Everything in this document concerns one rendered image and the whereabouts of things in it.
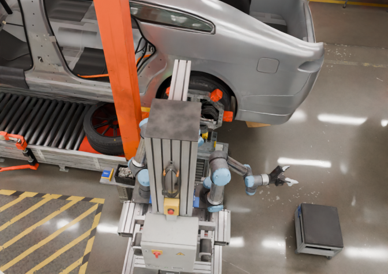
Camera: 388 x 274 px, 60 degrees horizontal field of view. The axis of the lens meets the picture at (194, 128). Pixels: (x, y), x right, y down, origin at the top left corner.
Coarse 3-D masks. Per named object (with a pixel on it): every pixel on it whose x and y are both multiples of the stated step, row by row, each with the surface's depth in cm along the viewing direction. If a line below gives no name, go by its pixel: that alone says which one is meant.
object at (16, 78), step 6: (0, 66) 327; (0, 72) 330; (6, 72) 328; (12, 72) 328; (18, 72) 327; (0, 78) 333; (6, 78) 332; (12, 78) 331; (18, 78) 330; (24, 78) 330; (6, 84) 338; (12, 84) 337; (18, 84) 336; (24, 84) 335
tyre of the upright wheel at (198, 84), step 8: (192, 72) 309; (200, 72) 308; (192, 80) 302; (200, 80) 302; (208, 80) 304; (216, 80) 308; (192, 88) 304; (200, 88) 303; (208, 88) 301; (216, 88) 302; (224, 88) 312; (168, 96) 317; (224, 96) 308; (224, 104) 314
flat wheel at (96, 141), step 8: (96, 104) 368; (104, 104) 369; (112, 104) 373; (88, 112) 360; (96, 112) 364; (104, 112) 366; (112, 112) 382; (88, 120) 354; (96, 120) 369; (104, 120) 383; (112, 120) 363; (88, 128) 347; (96, 128) 352; (112, 128) 357; (88, 136) 343; (96, 136) 340; (104, 136) 341; (112, 136) 342; (120, 136) 342; (96, 144) 343; (104, 144) 338; (112, 144) 337; (120, 144) 340; (104, 152) 351; (112, 152) 348; (120, 152) 350
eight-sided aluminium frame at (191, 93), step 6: (192, 90) 301; (192, 96) 300; (198, 96) 300; (204, 96) 298; (210, 96) 300; (210, 102) 303; (216, 102) 304; (222, 108) 308; (222, 114) 313; (204, 126) 339; (216, 126) 328; (204, 132) 337
